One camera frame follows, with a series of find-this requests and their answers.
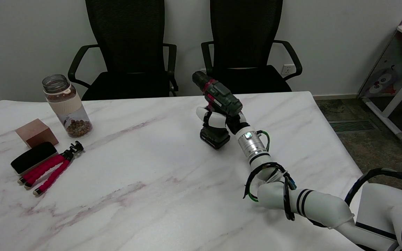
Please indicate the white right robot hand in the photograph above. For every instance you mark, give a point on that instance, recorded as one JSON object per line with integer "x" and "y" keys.
{"x": 216, "y": 119}

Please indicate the green black power screwdriver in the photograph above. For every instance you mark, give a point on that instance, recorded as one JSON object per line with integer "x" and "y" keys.
{"x": 222, "y": 96}

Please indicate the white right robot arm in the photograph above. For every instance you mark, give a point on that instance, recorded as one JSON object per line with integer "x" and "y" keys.
{"x": 321, "y": 205}

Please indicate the black mesh office chair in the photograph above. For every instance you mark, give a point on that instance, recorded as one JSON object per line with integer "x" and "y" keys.
{"x": 126, "y": 42}
{"x": 246, "y": 38}

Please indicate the floor vent grille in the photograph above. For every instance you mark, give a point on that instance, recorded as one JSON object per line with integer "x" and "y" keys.
{"x": 351, "y": 126}

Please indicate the glass jar with nuts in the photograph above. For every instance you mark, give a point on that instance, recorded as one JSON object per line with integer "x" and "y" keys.
{"x": 69, "y": 106}

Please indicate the panda print side panel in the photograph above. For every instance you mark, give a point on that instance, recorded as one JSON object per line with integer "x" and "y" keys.
{"x": 382, "y": 76}

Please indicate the red flexible mini tripod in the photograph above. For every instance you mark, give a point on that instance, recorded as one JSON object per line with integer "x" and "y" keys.
{"x": 52, "y": 169}

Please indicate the white desk with leg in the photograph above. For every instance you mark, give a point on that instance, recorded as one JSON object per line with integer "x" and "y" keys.
{"x": 396, "y": 97}

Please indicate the brown wooden block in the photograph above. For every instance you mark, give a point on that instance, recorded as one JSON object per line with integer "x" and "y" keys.
{"x": 35, "y": 131}

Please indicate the black whiteboard eraser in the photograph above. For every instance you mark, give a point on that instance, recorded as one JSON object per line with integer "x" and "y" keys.
{"x": 33, "y": 157}

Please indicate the white wall power outlet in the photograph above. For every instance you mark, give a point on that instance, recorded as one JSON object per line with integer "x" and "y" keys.
{"x": 287, "y": 69}

